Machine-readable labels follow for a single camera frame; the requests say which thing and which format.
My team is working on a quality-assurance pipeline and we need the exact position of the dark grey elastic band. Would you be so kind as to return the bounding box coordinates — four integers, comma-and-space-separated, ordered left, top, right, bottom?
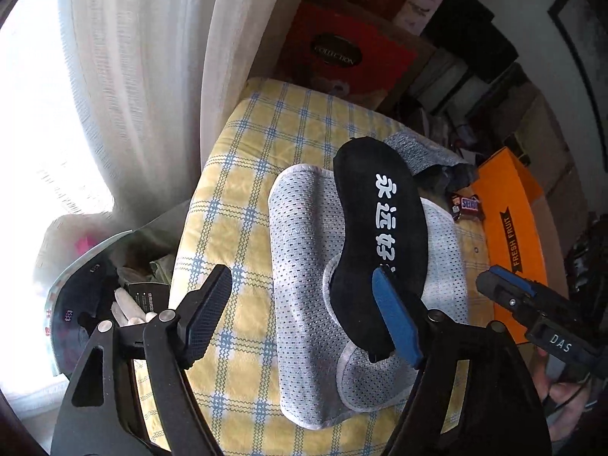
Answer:
385, 129, 478, 195

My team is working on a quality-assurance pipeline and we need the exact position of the light grey mesh brace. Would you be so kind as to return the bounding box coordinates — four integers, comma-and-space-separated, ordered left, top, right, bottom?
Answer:
268, 163, 471, 432

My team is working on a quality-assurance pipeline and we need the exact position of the black sock with white text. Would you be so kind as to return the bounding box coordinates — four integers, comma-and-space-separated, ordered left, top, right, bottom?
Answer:
329, 137, 429, 363

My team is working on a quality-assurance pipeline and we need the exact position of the person's right hand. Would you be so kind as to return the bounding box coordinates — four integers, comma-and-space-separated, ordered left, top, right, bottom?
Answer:
531, 347, 589, 443

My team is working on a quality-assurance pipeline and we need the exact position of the orange cardboard fruit box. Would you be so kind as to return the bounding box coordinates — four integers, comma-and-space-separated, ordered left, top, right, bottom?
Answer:
467, 146, 571, 345

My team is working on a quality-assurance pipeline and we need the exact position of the clear plastic bin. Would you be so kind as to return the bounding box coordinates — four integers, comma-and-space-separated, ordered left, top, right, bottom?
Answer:
45, 201, 190, 377

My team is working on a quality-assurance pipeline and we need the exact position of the snickers candy bar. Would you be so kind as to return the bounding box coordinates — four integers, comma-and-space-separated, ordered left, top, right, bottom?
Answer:
449, 193, 485, 222

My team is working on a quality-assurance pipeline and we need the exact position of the white tissue roll pack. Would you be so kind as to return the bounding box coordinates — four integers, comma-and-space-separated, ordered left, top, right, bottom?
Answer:
393, 0, 443, 36

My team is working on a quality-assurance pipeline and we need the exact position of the white curtain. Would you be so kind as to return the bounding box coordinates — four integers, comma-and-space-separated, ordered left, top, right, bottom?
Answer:
58, 0, 301, 226

